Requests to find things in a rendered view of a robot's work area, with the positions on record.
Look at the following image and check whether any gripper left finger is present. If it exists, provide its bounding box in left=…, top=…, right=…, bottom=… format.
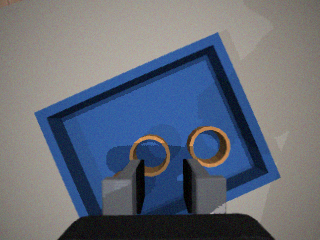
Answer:
left=102, top=159, right=145, bottom=215

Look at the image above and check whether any blue crate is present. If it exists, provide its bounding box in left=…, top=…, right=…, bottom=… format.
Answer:
left=35, top=33, right=280, bottom=217

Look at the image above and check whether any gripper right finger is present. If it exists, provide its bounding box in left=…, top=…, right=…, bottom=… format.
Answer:
left=183, top=159, right=227, bottom=214

